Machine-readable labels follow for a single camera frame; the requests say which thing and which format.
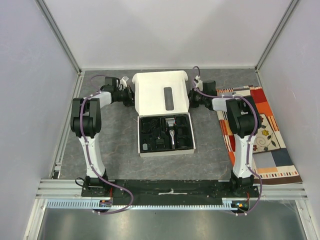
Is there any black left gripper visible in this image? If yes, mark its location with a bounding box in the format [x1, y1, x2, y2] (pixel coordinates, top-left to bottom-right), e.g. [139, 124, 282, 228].
[116, 85, 143, 108]

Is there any silver black hair clipper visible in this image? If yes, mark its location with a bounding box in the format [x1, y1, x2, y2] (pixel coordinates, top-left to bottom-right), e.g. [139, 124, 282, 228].
[165, 117, 176, 150]

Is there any small oil bottle black cap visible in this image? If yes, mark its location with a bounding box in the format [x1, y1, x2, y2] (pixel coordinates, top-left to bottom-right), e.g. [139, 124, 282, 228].
[142, 143, 148, 151]

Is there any black comb guard attachment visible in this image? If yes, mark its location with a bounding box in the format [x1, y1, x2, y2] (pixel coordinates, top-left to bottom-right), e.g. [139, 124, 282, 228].
[154, 137, 166, 150]

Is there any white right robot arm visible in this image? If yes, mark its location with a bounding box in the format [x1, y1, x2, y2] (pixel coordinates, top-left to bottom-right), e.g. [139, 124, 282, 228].
[188, 79, 262, 197]

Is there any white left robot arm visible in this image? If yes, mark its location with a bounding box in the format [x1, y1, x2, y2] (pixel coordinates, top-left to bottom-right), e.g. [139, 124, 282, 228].
[70, 76, 135, 197]

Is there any colourful patchwork cloth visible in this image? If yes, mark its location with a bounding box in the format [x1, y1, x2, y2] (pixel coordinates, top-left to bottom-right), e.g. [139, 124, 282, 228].
[217, 85, 302, 185]

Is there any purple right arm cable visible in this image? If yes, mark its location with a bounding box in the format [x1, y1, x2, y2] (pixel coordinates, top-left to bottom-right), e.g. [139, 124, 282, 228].
[191, 65, 263, 217]

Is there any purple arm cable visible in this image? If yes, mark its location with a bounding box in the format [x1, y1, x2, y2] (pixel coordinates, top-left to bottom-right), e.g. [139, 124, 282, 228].
[191, 65, 263, 217]
[79, 74, 135, 216]

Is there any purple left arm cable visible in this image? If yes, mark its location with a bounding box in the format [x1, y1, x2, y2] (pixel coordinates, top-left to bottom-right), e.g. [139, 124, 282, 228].
[79, 74, 135, 216]

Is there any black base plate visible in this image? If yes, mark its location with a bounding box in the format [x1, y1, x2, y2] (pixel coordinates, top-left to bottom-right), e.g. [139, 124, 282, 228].
[75, 177, 259, 200]

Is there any grey slotted cable duct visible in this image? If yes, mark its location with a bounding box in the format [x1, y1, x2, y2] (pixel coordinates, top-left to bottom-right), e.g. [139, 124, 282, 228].
[46, 199, 250, 211]

